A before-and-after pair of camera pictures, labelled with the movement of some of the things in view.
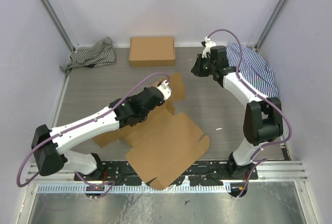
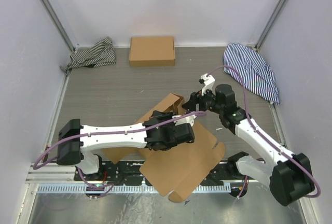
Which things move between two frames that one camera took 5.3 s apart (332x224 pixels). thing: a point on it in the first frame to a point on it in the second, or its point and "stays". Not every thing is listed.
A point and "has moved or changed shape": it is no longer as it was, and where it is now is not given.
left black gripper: x=133 y=99 to x=162 y=115
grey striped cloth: x=101 y=53 stays
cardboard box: x=162 y=144 has moved or changed shape
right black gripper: x=197 y=69 to x=196 y=98
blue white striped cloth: x=254 y=69 stays
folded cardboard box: x=152 y=51 stays
